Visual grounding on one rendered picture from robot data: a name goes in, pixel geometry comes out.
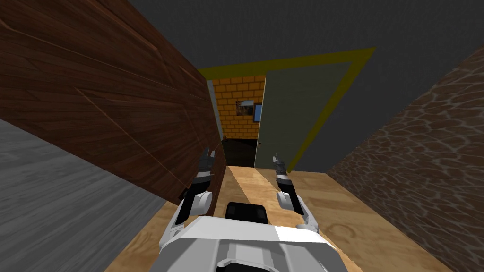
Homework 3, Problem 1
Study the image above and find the framed wall picture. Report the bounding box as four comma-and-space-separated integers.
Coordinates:
236, 100, 255, 118

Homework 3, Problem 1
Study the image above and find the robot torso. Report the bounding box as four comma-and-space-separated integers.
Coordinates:
149, 202, 349, 272

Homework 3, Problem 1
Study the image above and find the grey-green door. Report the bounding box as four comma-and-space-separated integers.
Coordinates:
253, 62, 354, 169

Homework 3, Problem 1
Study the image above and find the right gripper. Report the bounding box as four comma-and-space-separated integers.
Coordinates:
272, 153, 290, 180

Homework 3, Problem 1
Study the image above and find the brown wooden door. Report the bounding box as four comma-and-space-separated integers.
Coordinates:
0, 0, 228, 217

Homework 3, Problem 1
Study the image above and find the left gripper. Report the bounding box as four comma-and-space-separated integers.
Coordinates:
196, 147, 216, 179

